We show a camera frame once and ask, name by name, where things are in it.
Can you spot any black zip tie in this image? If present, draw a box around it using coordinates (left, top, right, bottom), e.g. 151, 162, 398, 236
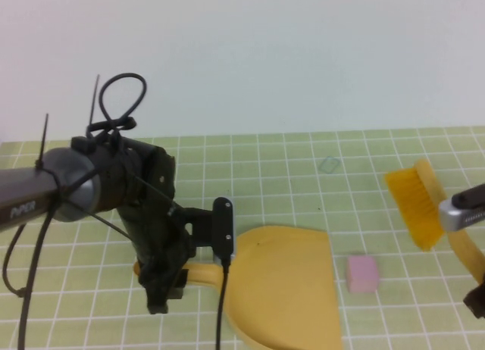
36, 113, 52, 173
89, 74, 102, 130

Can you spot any looped black cable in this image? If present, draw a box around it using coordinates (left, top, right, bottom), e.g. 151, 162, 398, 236
86, 73, 148, 142

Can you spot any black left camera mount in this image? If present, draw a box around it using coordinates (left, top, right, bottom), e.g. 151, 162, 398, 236
183, 208, 216, 249

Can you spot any green white-grid mat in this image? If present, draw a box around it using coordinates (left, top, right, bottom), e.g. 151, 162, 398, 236
0, 125, 485, 350

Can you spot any black round camera cable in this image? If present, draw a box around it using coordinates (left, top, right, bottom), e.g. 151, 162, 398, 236
215, 257, 233, 350

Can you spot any small clear plastic piece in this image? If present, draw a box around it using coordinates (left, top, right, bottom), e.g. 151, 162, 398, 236
320, 156, 340, 175

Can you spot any pink foam cube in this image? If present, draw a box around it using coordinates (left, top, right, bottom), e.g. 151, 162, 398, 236
346, 255, 380, 294

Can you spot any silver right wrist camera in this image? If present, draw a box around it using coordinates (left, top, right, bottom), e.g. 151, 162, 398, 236
438, 183, 485, 233

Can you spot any thin hanging black cable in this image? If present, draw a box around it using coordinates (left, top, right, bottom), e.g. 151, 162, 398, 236
2, 209, 52, 350

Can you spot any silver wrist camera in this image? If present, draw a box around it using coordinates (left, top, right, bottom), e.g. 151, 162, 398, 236
211, 196, 239, 261
438, 183, 485, 233

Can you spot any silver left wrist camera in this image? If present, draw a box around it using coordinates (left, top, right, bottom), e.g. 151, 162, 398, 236
211, 196, 239, 261

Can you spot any yellow plastic hand brush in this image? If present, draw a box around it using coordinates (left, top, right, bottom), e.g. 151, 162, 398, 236
384, 158, 485, 286

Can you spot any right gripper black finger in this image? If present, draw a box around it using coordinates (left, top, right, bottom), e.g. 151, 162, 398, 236
462, 281, 485, 320

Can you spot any yellow plastic dustpan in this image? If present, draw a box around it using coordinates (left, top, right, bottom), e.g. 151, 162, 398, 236
133, 224, 344, 350

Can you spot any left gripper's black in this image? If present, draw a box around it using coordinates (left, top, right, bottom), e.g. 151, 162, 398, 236
123, 204, 196, 315

